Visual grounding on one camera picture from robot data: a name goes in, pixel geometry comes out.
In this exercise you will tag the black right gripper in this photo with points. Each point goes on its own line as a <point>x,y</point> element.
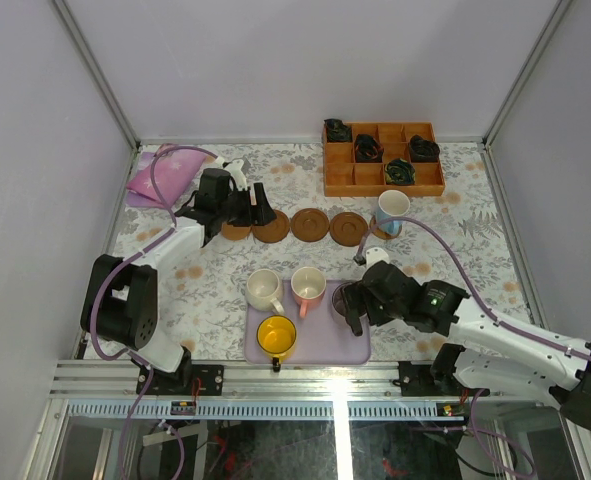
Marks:
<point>363,297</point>

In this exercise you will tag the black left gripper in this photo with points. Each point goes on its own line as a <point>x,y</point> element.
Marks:
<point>247,208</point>

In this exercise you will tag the grey purple ceramic mug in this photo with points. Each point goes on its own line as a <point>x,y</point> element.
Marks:
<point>337,304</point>

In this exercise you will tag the dark wooden grooved coaster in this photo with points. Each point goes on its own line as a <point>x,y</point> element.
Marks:
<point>275,231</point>
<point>347,229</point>
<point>309,225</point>

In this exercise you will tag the light blue ceramic mug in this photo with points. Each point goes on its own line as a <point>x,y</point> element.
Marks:
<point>391,203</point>

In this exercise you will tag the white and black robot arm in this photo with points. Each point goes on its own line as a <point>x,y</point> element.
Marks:
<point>483,350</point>
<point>122,300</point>

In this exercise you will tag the lavender plastic serving tray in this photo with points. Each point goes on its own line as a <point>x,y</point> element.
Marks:
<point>321,339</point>

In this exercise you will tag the pink ceramic mug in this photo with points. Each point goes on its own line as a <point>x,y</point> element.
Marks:
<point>308,287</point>

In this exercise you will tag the white ceramic mug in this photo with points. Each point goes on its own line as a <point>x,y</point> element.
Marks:
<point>265,291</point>

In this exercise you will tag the yellow ceramic mug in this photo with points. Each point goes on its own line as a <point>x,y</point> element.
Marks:
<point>276,337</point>

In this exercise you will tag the pink folded cloth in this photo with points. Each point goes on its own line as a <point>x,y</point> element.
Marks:
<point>170,173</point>

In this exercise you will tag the dark floral rolled cloth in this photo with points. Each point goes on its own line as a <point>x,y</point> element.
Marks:
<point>399,172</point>
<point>367,149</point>
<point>422,150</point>
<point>337,131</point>

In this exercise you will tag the orange wooden compartment tray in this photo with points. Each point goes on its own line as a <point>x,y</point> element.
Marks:
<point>343,177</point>

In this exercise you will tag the white floral tablecloth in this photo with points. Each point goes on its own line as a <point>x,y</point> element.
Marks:
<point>457,237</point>

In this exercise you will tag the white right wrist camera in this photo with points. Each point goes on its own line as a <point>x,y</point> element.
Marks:
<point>371,256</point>

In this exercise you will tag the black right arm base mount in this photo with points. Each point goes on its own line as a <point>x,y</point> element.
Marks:
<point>425,377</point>

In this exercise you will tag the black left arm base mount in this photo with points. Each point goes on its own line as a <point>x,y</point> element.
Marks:
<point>199,380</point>

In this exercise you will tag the blue slotted cable duct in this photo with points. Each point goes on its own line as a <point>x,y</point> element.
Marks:
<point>240,410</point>

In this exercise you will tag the aluminium front frame rail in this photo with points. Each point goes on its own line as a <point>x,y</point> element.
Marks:
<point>95,379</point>

